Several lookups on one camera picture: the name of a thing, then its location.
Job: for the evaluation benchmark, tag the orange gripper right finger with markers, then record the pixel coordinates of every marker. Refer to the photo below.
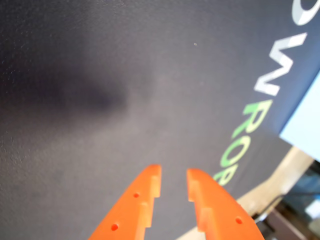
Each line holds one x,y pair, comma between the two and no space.
220,212

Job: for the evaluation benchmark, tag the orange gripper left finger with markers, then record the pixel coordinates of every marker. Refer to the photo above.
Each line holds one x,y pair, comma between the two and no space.
130,212

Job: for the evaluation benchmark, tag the white cardboard box bin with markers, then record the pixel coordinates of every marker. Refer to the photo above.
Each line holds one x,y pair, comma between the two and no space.
305,125

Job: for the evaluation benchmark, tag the dark brown background furniture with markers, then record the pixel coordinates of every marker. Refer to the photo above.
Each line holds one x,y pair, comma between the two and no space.
287,227

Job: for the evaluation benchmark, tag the dark mat with WOWROBO print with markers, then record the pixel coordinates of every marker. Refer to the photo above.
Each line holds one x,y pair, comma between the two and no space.
100,75

